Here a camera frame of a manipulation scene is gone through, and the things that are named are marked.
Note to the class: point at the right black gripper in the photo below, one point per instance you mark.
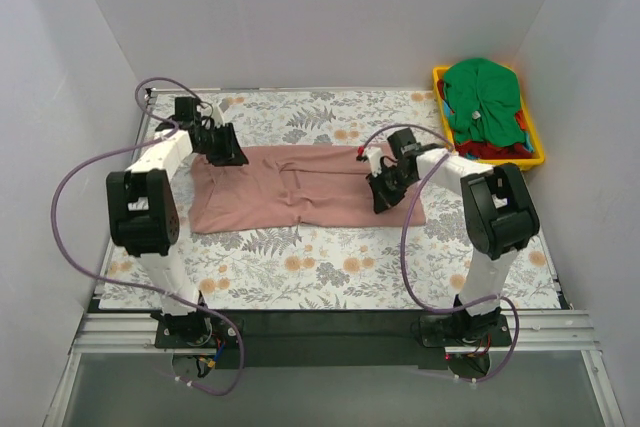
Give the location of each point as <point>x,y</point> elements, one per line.
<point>388,183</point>

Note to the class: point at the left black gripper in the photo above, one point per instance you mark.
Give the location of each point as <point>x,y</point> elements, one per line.
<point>220,142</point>

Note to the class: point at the pink t shirt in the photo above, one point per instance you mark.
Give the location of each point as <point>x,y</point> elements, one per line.
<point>286,185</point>

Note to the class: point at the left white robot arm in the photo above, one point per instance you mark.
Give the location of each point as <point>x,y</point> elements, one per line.
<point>144,218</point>

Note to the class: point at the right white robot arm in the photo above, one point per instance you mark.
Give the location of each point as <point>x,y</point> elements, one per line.
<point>500,220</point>

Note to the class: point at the green t shirt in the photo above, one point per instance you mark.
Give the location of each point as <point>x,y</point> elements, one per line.
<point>484,98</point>

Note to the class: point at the yellow plastic bin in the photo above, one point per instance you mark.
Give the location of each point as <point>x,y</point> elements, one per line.
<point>525,155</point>

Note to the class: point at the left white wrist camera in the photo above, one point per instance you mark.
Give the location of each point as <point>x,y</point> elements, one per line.
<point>222,109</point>

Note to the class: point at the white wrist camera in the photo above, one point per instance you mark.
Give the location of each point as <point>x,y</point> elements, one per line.
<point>373,156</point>
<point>222,109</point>

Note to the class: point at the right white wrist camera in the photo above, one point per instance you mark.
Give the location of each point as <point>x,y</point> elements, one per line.
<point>373,156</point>

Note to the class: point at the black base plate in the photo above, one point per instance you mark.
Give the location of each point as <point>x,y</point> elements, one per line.
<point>330,338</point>

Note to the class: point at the aluminium mounting rail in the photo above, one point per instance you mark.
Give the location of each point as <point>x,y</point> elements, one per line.
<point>555,376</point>

